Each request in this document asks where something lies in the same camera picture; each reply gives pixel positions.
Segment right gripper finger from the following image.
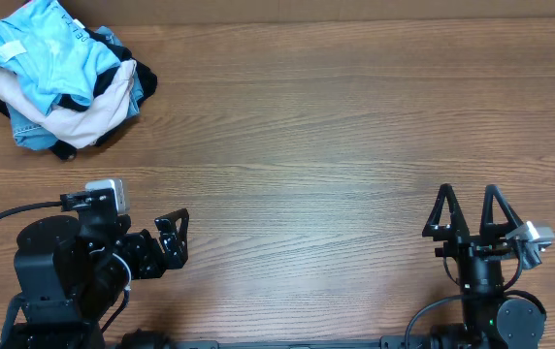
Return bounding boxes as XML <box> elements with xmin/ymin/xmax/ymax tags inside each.
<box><xmin>478</xmin><ymin>183</ymin><xmax>526</xmax><ymax>240</ymax></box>
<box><xmin>422</xmin><ymin>183</ymin><xmax>470</xmax><ymax>240</ymax></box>

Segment light blue printed t-shirt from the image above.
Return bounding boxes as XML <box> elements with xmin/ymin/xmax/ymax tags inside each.
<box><xmin>0</xmin><ymin>0</ymin><xmax>120</xmax><ymax>114</ymax></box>

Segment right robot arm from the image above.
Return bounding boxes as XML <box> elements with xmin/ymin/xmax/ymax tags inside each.
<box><xmin>404</xmin><ymin>183</ymin><xmax>555</xmax><ymax>348</ymax></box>

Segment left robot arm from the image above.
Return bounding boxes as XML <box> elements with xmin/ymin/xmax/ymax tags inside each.
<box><xmin>0</xmin><ymin>208</ymin><xmax>189</xmax><ymax>348</ymax></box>

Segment cream white garment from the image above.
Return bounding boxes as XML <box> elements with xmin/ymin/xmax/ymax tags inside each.
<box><xmin>0</xmin><ymin>59</ymin><xmax>137</xmax><ymax>148</ymax></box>

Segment black garment under pile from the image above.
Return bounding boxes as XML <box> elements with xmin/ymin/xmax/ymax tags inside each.
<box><xmin>0</xmin><ymin>60</ymin><xmax>157</xmax><ymax>161</ymax></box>

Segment black garment on pile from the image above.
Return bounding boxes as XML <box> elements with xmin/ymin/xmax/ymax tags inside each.
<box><xmin>57</xmin><ymin>29</ymin><xmax>132</xmax><ymax>111</ymax></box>

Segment blue denim jeans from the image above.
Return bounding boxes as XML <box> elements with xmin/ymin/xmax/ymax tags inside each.
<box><xmin>0</xmin><ymin>26</ymin><xmax>157</xmax><ymax>159</ymax></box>

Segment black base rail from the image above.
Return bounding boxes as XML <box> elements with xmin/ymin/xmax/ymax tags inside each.
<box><xmin>106</xmin><ymin>330</ymin><xmax>441</xmax><ymax>349</ymax></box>

